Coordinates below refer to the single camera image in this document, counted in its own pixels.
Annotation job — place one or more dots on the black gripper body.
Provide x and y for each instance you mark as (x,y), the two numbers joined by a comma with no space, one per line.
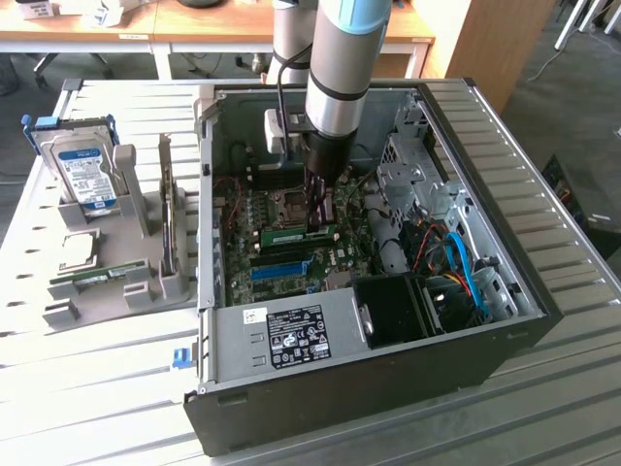
(328,154)

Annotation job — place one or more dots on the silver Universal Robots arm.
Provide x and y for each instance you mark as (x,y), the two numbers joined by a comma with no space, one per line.
(335,63)

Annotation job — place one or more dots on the installed green RAM stick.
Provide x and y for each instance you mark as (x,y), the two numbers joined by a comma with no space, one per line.
(284,238)

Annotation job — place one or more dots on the black RAM slot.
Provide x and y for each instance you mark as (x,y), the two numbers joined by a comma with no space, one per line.
(286,255)

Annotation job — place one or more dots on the green RAM stick on rack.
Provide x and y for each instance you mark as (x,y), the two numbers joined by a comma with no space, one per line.
(97,275)

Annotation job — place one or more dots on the green Dell motherboard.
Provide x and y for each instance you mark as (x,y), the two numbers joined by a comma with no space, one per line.
(296,233)

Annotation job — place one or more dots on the open black PC case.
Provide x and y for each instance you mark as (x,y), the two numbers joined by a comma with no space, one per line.
(373,252)

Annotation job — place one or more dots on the blue expansion slot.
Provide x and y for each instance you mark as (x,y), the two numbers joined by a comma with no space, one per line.
(280,270)

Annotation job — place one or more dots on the metal disk bay cage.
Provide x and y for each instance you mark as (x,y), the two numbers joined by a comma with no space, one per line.
(427,194)

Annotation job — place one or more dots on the grey power supply unit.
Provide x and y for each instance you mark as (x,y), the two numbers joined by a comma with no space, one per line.
(286,335)

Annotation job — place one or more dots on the graphics card standing upright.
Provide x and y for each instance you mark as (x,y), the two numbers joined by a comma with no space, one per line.
(168,213)

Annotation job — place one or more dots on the wooden cabinet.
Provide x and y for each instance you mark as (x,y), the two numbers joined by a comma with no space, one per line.
(490,43)

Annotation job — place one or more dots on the grey parts rack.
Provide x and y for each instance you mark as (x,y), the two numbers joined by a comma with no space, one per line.
(116,252)

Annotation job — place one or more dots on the blue plastic clip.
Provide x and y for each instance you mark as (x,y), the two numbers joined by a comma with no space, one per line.
(180,357)

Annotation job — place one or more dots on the hard disk with blue caddy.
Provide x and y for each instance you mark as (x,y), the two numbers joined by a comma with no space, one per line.
(80,165)

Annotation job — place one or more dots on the silver CPU chip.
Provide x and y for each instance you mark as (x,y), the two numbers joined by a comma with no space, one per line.
(77,255)

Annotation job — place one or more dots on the white desk leg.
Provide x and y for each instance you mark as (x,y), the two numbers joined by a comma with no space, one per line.
(566,22)

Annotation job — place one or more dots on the white box on desk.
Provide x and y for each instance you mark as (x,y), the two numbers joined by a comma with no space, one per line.
(41,7)

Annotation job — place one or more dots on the CPU socket with metal frame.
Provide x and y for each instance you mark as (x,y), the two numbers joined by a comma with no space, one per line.
(288,206)

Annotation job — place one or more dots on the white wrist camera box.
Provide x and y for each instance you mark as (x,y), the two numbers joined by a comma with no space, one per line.
(276,130)

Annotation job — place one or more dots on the wooden desk with white frame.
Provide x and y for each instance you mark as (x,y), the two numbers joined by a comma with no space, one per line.
(213,29)

